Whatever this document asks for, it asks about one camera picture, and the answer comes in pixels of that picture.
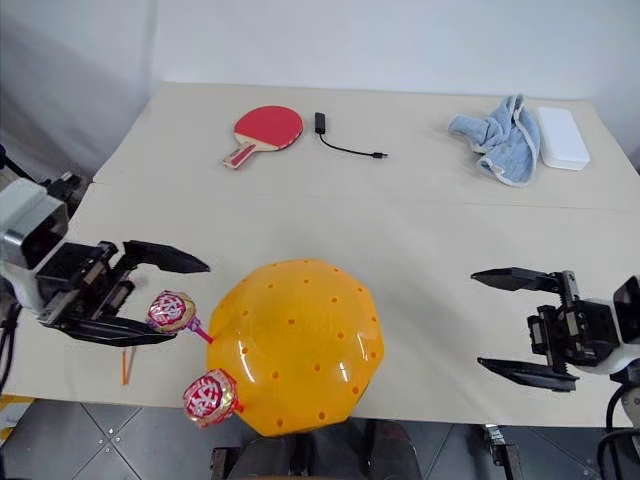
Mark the black USB adapter with cable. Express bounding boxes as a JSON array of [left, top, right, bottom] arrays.
[[313, 112, 389, 162]]

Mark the red wrapped lollipop pink stick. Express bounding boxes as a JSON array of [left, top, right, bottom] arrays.
[[146, 289, 215, 346]]

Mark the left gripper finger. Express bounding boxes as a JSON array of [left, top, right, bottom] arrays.
[[45, 316, 177, 349], [119, 240, 211, 275]]

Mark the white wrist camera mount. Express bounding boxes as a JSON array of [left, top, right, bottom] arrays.
[[609, 273, 640, 347], [0, 178, 70, 271]]

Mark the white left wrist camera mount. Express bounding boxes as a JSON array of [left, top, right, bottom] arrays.
[[0, 178, 70, 271]]

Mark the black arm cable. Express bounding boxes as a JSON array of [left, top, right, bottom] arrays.
[[0, 302, 22, 394], [596, 379, 640, 480]]

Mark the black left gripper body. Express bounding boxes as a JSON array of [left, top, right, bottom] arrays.
[[35, 239, 139, 326]]

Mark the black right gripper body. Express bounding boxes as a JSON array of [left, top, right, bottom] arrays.
[[527, 269, 620, 375]]

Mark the light blue towel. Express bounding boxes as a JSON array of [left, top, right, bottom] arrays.
[[448, 93, 542, 188]]

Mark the black metal table bracket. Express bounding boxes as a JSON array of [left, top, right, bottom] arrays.
[[209, 445, 242, 480], [481, 423, 525, 480]]

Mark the black metal clamp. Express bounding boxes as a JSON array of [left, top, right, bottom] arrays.
[[47, 171, 87, 207]]

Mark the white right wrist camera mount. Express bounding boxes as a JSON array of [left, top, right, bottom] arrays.
[[609, 273, 640, 347]]

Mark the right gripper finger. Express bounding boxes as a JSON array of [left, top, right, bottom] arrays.
[[476, 356, 580, 394], [470, 266, 562, 294]]

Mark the orange lollipop stick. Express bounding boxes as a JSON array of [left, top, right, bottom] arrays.
[[121, 348, 137, 387]]

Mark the orange perforated plastic jar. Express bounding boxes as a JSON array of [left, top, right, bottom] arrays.
[[205, 258, 387, 441]]

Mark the red table tennis paddle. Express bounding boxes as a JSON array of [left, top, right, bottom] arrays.
[[222, 104, 305, 171]]

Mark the white rectangular box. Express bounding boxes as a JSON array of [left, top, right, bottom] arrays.
[[537, 105, 592, 172]]

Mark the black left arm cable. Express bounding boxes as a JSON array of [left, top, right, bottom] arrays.
[[0, 302, 22, 394]]

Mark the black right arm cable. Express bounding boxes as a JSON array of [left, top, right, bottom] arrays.
[[596, 379, 640, 480]]

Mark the yellow edged floor object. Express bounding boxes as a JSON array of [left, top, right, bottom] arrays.
[[0, 393, 32, 447]]

